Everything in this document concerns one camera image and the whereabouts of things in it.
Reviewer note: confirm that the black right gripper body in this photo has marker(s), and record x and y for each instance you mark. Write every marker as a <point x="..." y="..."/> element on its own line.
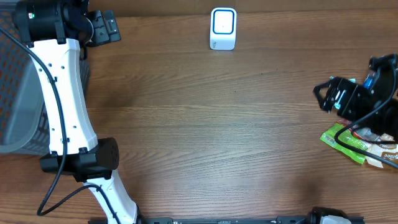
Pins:
<point x="357" y="100"/>

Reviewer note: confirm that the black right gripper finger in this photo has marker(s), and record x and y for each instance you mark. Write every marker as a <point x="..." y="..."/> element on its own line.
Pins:
<point x="327" y="84"/>
<point x="327" y="101"/>

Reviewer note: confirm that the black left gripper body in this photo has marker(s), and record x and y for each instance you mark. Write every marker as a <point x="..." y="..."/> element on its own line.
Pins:
<point x="101" y="33"/>

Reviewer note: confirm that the beige foil snack pouch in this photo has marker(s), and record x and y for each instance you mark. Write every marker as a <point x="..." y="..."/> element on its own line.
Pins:
<point x="386" y="151"/>

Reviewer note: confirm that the mint green snack packet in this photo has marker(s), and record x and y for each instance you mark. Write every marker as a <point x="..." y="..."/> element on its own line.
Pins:
<point x="341" y="91"/>

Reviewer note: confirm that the blue snack bar wrapper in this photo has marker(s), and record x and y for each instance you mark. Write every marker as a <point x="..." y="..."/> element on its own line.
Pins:
<point x="369" y="81"/>

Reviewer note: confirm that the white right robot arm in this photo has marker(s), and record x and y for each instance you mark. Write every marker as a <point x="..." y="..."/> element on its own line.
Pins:
<point x="383" y="121"/>

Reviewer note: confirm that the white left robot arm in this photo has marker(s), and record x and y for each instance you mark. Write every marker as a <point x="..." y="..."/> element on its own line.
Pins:
<point x="56" y="35"/>

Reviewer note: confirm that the white barcode scanner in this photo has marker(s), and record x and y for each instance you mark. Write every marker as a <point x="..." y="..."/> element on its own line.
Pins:
<point x="223" y="28"/>

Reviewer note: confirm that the grey plastic mesh basket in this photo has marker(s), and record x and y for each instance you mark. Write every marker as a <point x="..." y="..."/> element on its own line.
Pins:
<point x="24" y="122"/>

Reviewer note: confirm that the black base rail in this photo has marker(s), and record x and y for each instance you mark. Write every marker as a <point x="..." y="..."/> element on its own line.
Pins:
<point x="317" y="215"/>

